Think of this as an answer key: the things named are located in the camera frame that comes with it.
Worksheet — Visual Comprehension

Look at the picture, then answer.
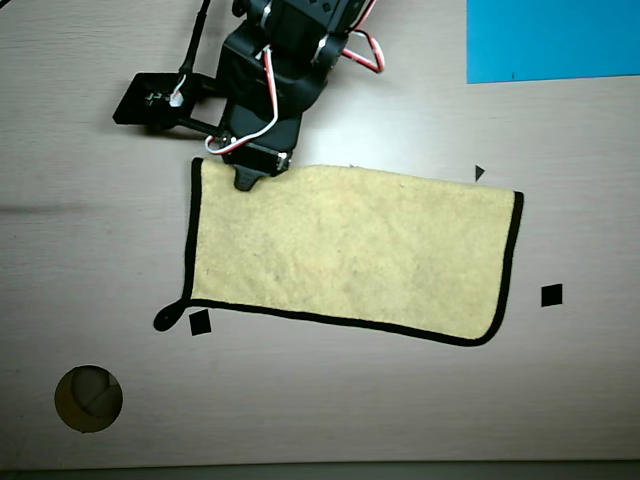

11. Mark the red white servo cable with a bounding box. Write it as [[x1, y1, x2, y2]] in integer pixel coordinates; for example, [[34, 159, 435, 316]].
[[205, 45, 281, 155], [342, 28, 387, 75]]

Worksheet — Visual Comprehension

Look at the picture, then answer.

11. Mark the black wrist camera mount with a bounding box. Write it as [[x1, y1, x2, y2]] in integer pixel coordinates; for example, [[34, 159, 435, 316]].
[[112, 71, 225, 139]]

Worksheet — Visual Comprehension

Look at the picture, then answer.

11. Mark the yellow terry towel black trim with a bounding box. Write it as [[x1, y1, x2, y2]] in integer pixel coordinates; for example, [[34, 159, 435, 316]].
[[152, 157, 525, 348]]

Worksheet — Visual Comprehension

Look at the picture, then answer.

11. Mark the round table cable hole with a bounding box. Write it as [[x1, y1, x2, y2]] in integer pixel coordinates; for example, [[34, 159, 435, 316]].
[[53, 364, 124, 434]]

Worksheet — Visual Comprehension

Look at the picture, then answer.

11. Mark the black camera cable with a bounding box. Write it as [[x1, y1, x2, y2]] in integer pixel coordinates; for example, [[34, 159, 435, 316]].
[[180, 0, 213, 77]]

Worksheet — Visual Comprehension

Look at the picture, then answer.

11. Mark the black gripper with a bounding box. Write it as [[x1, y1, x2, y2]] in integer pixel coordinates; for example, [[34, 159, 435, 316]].
[[218, 97, 304, 193]]

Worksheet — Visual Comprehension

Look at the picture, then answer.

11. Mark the blue paper sheet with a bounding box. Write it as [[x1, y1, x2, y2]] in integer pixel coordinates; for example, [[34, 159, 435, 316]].
[[466, 0, 640, 85]]

